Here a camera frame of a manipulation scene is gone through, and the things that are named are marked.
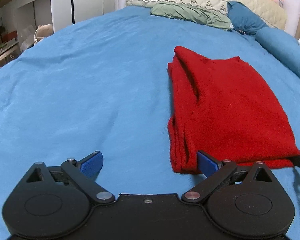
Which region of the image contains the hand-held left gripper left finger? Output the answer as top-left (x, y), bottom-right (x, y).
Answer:
top-left (25, 151), bottom-right (116, 204)

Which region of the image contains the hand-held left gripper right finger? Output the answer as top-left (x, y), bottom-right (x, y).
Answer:
top-left (181, 150), bottom-right (275, 204)

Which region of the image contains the red knit sweater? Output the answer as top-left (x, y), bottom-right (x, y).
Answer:
top-left (167, 46), bottom-right (300, 174)

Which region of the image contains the blue bed sheet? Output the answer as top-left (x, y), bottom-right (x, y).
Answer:
top-left (0, 6), bottom-right (300, 238)

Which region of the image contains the light blue bolster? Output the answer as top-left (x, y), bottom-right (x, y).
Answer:
top-left (254, 27), bottom-right (300, 87)

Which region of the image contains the beige cloth bag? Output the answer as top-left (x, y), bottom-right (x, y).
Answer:
top-left (34, 23), bottom-right (53, 43)

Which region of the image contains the white plastic bag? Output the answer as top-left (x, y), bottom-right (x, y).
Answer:
top-left (19, 24), bottom-right (37, 53)

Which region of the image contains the dark blue pillow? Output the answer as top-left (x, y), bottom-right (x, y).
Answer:
top-left (227, 1), bottom-right (268, 37)

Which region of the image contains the green pillow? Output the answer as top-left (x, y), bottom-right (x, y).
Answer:
top-left (150, 2), bottom-right (232, 30)

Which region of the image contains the red box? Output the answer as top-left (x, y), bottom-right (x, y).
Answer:
top-left (1, 31), bottom-right (18, 42)

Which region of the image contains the white shelf unit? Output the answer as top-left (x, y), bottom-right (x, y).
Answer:
top-left (0, 0), bottom-right (54, 68)

